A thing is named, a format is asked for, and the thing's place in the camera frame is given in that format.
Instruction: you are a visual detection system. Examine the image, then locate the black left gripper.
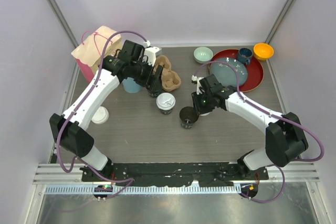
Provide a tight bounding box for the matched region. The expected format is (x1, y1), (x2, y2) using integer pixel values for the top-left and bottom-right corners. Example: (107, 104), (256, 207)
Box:
(130, 57), (163, 91)

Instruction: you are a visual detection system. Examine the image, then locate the single white cup lid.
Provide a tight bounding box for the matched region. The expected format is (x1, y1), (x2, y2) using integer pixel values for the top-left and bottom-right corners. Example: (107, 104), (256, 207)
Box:
(156, 92), (176, 106)

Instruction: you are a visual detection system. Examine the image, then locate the black paper coffee cup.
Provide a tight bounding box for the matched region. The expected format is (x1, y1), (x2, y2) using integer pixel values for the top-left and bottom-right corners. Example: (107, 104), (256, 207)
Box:
(179, 106), (199, 129)

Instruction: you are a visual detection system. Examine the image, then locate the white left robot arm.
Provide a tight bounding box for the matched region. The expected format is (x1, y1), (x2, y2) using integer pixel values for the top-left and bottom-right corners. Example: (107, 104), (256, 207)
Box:
(49, 56), (162, 182)

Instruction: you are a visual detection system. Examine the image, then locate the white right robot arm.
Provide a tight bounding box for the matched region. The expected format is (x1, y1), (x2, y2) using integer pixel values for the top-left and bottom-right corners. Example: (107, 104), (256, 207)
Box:
(192, 74), (309, 179)

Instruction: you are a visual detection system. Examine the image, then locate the brown cardboard cup carrier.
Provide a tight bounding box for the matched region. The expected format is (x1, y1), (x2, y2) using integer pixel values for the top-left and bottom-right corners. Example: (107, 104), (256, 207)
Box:
(153, 55), (181, 92)

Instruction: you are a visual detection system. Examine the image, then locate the dark blue ceramic plate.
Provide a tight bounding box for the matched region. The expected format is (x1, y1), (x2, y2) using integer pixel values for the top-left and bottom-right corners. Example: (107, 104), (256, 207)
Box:
(209, 57), (248, 87)

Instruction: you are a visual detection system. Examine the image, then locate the light blue straw cup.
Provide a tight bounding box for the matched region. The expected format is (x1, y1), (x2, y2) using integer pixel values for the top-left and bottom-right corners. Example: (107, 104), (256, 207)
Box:
(122, 77), (143, 93)

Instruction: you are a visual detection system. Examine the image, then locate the mint green ceramic bowl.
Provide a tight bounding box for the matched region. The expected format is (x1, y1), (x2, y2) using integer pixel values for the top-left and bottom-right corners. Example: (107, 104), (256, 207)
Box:
(193, 47), (214, 64)

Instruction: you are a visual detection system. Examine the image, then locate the red round tray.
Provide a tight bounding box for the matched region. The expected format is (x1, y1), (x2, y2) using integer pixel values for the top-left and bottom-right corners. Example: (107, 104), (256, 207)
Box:
(208, 49), (264, 92)

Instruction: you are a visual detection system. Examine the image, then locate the dark blue ceramic mug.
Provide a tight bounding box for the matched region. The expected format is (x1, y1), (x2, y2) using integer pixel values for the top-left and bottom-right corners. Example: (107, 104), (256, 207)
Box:
(236, 48), (253, 65)

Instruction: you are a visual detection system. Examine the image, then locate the pink kraft paper bag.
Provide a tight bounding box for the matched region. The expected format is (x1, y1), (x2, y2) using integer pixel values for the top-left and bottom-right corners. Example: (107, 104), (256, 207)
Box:
(71, 26), (116, 82)

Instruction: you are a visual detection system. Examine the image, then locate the orange bowl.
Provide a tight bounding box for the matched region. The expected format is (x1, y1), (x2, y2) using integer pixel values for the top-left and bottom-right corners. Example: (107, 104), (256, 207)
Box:
(253, 43), (274, 61)

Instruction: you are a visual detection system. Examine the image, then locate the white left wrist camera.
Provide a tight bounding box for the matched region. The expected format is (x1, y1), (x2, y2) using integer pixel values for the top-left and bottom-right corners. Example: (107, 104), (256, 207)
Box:
(142, 40), (162, 66)

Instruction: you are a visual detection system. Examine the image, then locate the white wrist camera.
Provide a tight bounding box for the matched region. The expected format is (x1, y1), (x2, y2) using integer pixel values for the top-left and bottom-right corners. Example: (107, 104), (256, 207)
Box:
(191, 75), (205, 95)
(142, 40), (162, 66)

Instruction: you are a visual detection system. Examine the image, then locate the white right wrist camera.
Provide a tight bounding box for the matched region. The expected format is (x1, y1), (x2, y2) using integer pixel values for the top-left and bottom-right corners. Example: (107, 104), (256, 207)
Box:
(191, 75), (205, 95)

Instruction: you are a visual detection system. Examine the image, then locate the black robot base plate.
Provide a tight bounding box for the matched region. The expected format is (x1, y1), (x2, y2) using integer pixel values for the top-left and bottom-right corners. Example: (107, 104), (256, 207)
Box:
(98, 162), (269, 187)

